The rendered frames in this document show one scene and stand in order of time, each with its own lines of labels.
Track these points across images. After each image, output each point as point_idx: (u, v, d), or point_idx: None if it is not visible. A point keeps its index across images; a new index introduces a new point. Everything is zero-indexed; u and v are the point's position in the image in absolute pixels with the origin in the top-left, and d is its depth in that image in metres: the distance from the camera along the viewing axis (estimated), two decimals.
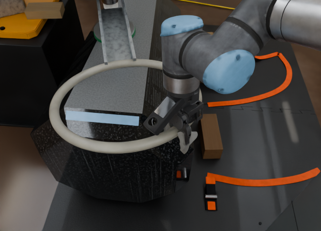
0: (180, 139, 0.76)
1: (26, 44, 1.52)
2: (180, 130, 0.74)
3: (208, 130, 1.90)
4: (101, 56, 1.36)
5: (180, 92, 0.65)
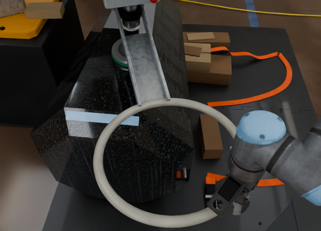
0: (235, 207, 0.78)
1: (26, 44, 1.52)
2: (238, 202, 0.75)
3: (208, 130, 1.90)
4: (101, 56, 1.36)
5: (249, 181, 0.65)
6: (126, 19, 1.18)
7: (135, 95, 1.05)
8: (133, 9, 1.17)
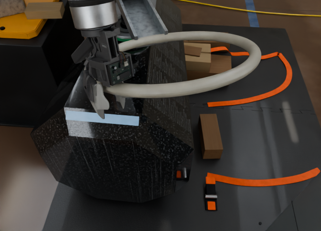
0: (96, 94, 0.65)
1: (26, 44, 1.52)
2: (92, 80, 0.64)
3: (208, 130, 1.90)
4: None
5: None
6: None
7: (131, 34, 1.00)
8: None
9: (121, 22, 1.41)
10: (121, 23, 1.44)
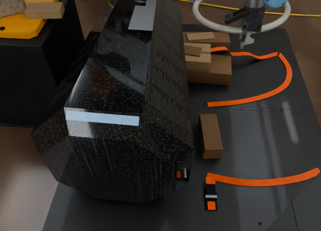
0: (240, 38, 1.28)
1: (26, 44, 1.52)
2: (242, 31, 1.26)
3: (208, 130, 1.90)
4: (101, 56, 1.36)
5: (246, 5, 1.16)
6: None
7: None
8: None
9: None
10: None
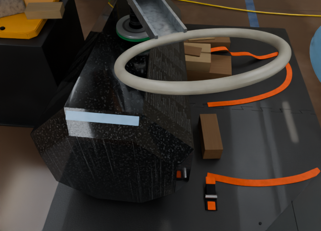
0: None
1: (26, 44, 1.52)
2: None
3: (208, 130, 1.90)
4: (101, 56, 1.36)
5: None
6: None
7: (150, 33, 1.01)
8: None
9: (130, 22, 1.41)
10: (131, 27, 1.41)
